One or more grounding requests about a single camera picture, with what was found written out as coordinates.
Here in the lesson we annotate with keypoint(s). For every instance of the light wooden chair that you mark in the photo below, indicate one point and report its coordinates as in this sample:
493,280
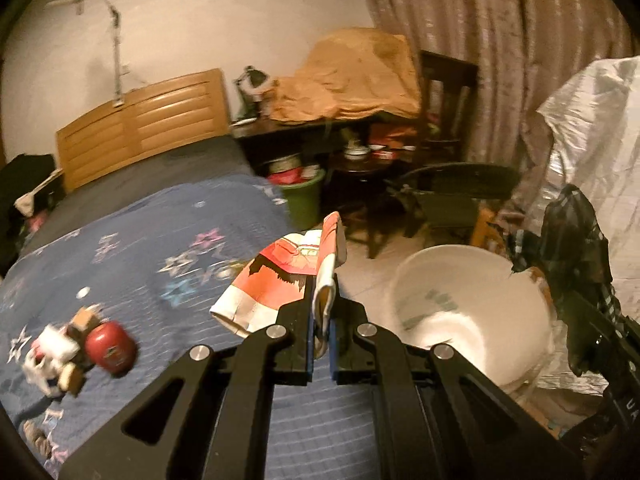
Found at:
482,230

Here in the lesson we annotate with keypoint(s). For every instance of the white plastic bucket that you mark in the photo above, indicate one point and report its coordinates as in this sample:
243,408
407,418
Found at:
475,310

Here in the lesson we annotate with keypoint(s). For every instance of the red bags in bucket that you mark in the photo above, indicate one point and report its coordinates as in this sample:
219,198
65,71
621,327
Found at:
290,172

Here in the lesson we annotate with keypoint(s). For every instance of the white plastic sheet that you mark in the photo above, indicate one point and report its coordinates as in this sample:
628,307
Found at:
595,125

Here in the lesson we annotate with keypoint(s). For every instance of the brown patterned curtain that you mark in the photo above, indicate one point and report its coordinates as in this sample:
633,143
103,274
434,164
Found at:
500,35

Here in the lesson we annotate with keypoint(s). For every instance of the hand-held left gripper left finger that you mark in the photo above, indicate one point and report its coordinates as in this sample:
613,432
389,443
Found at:
311,360

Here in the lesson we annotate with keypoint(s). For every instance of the dark wooden chair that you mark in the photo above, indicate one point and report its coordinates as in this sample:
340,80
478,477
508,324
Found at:
445,95

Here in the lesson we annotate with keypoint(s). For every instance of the dark wooden desk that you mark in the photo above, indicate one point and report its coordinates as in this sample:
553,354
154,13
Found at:
280,135

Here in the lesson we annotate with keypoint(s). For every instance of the wooden bed headboard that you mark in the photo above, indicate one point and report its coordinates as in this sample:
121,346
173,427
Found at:
145,120

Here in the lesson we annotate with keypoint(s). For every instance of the dark grey bed sheet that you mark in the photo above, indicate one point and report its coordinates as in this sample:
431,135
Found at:
165,170

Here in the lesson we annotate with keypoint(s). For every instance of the white bowl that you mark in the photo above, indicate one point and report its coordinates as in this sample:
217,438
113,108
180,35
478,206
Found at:
356,152

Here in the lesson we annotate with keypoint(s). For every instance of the orange cloth cover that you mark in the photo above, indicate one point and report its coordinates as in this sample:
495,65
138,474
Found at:
350,75

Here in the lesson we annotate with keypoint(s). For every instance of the blue star print quilt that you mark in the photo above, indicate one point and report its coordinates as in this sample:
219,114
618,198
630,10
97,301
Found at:
150,270

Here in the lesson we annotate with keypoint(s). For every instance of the dark round side table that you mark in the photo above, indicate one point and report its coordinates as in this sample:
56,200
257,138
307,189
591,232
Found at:
365,175

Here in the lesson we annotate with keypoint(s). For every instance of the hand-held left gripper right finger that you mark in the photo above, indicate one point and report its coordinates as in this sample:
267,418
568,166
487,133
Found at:
333,355

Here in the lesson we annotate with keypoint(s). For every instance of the green wicker chair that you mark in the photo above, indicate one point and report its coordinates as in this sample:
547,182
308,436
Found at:
450,190

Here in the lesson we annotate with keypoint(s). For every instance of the green plastic bucket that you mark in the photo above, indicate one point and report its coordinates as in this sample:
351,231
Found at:
302,200

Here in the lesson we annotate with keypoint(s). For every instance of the small cardboard box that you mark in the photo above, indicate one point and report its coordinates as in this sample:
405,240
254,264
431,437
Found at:
82,322

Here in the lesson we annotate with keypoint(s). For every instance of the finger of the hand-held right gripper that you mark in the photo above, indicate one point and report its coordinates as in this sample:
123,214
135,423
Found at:
525,252

